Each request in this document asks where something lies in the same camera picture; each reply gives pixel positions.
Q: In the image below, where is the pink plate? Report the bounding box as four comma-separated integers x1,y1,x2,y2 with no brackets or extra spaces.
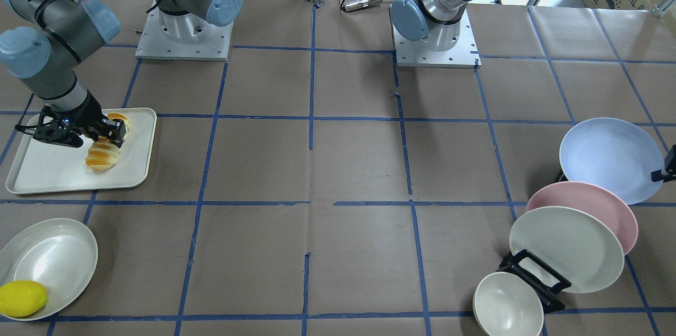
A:
525,181,639,255

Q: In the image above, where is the yellow lemon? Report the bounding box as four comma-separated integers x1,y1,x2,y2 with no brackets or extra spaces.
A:
1,280,49,318

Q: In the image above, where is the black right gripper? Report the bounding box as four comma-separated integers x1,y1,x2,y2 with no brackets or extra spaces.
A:
15,95,125,148

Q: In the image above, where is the white serving tray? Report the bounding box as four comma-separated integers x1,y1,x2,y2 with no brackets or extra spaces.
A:
6,107,157,194

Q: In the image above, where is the silver flashlight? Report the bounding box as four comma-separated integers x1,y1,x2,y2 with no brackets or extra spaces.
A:
341,0,383,13

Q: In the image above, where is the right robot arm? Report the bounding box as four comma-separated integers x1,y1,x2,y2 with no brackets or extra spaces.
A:
2,0,243,148

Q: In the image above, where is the sliced bread roll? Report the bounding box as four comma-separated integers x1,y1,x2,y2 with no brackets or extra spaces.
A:
84,137,121,171

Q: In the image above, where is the white plate with lemon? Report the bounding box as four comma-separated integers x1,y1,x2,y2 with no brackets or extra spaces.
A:
1,218,98,321

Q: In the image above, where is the small white bowl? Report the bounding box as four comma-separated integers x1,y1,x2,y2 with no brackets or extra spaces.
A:
473,273,544,335

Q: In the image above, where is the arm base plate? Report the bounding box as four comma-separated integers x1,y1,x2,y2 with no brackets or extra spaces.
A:
135,8,233,61
392,6,481,68

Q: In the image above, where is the white plate in rack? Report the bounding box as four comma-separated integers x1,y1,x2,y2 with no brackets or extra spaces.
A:
509,206,624,294

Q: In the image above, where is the bread roll behind gripper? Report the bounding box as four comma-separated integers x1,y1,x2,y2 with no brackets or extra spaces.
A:
106,113,131,141

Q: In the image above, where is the blue plate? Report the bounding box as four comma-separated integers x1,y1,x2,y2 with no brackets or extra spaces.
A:
559,117,664,204

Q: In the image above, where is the black plate rack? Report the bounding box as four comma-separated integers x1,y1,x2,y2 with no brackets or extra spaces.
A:
497,249,571,314

